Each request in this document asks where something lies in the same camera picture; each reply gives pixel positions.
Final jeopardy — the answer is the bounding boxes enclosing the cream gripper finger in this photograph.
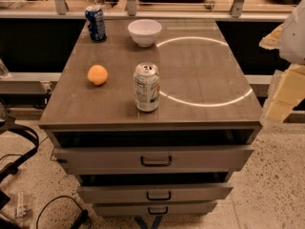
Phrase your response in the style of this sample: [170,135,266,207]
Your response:
[266,64,305,122]
[259,25,283,50]

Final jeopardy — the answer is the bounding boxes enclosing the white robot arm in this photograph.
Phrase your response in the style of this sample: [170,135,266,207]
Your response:
[259,0,305,122]

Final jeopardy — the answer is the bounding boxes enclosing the black chair base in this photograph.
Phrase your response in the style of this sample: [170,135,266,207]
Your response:
[0,98,40,183]

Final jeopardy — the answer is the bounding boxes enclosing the clear plastic bottle on floor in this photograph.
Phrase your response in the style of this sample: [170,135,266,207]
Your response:
[15,192,28,219]

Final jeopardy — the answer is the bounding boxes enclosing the top drawer with black handle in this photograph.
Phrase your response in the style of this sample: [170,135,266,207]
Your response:
[54,145,254,175]

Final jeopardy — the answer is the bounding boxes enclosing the drawer with black handle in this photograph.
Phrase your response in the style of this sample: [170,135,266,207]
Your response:
[92,200,217,217]
[54,145,254,175]
[77,183,233,203]

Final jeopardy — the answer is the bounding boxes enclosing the orange fruit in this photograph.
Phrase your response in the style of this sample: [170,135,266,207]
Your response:
[87,65,108,86]

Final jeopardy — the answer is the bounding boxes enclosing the middle drawer with black handle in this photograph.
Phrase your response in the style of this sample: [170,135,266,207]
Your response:
[77,183,233,203]

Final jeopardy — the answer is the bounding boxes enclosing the bottom drawer with black handle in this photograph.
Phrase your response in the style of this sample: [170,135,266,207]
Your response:
[92,200,217,217]

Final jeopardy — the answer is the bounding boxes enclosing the blue pepsi can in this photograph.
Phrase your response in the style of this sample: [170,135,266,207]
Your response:
[85,5,107,42]

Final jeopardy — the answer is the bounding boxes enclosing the grey drawer cabinet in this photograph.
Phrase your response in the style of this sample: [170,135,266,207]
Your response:
[38,18,264,218]

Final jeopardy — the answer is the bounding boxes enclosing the black cable on floor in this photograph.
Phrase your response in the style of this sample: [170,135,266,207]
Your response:
[35,195,92,229]

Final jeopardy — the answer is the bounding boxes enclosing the white bowl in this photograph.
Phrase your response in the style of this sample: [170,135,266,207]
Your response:
[128,19,162,47]

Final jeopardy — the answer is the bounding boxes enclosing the white green 7up can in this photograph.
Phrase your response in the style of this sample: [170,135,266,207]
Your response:
[133,62,160,112]

